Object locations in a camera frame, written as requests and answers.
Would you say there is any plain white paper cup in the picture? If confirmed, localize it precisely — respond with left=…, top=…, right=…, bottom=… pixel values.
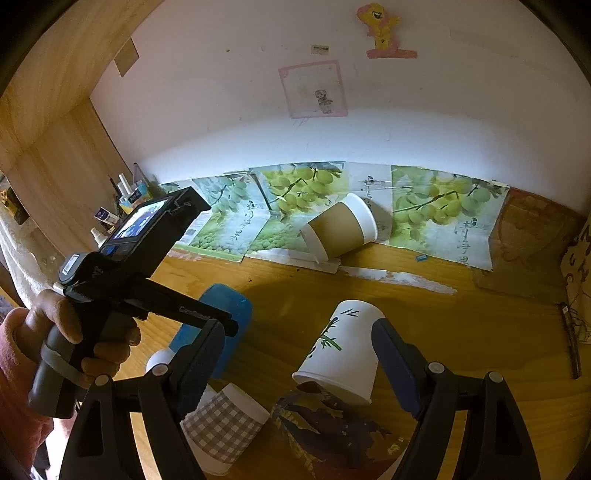
left=145, top=348, right=175, bottom=372

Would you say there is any person left hand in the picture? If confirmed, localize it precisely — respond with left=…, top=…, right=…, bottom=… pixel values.
left=6, top=290, right=141, bottom=379

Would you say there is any checkered paper cup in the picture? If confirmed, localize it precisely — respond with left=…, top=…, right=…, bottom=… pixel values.
left=180, top=384, right=270, bottom=476

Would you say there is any brown sleeve paper cup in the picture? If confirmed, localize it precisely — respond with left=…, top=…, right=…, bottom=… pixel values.
left=300, top=193, right=379, bottom=264

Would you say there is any bamboo print white cup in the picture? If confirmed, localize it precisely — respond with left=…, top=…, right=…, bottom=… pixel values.
left=291, top=300, right=384, bottom=406

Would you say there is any pony wall sticker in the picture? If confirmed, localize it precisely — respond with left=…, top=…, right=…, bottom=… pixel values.
left=356, top=3, right=418, bottom=59

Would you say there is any blue plastic cup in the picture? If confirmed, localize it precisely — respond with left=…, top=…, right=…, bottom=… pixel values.
left=168, top=283, right=254, bottom=380

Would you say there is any white spray bottle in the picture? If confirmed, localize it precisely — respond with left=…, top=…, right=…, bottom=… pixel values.
left=90, top=227, right=108, bottom=248

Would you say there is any red patterned plastic cup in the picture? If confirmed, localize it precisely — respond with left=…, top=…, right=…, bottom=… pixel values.
left=270, top=382, right=408, bottom=479

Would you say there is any grape print paper sheet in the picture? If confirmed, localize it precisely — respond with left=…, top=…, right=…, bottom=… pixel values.
left=158, top=161, right=510, bottom=275

